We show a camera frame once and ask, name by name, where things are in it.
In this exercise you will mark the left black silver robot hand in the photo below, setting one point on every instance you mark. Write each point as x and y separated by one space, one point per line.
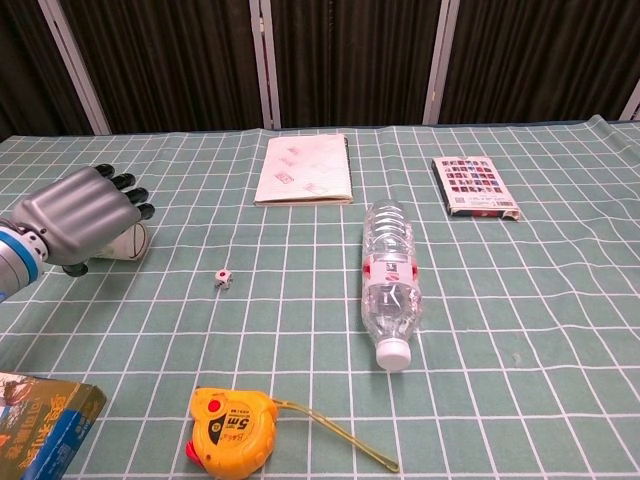
75 215

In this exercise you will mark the white paper cup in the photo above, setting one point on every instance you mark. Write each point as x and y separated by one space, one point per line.
127 242

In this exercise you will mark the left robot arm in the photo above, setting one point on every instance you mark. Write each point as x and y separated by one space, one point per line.
17 262

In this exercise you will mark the clear plastic water bottle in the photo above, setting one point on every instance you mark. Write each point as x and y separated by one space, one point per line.
391 280

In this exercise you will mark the green checkered tablecloth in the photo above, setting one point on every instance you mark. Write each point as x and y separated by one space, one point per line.
500 325

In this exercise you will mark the small white die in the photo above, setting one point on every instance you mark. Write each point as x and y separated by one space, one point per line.
223 279

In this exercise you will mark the orange printed box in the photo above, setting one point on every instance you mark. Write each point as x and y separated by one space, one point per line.
40 425

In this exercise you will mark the white spiral notebook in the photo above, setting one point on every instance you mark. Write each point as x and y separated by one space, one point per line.
302 170

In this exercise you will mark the yellow tape measure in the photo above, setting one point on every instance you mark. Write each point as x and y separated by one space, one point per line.
232 432

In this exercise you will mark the playing card box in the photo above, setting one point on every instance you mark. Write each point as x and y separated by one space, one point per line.
472 187

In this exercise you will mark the white partition frame post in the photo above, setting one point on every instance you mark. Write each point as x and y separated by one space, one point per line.
442 60
265 65
75 65
632 102

